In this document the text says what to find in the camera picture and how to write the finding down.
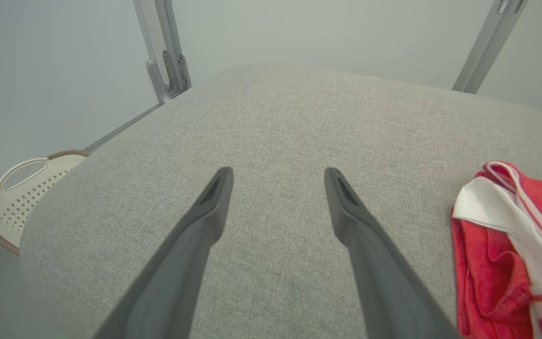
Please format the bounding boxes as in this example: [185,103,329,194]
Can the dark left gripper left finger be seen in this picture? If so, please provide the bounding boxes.
[93,166,234,339]

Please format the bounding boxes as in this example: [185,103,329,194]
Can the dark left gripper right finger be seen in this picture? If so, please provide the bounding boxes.
[324,167,460,339]

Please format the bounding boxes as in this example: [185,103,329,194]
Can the red and white garment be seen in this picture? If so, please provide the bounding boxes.
[451,161,542,339]

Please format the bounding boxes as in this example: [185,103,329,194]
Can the cream perforated laundry basket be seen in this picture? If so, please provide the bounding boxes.
[0,150,89,256]

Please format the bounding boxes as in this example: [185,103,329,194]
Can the grey fabric sofa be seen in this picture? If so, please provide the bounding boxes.
[19,64,542,339]

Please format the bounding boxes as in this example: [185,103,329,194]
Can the grey metal frame with bracket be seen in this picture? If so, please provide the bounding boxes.
[133,0,191,104]

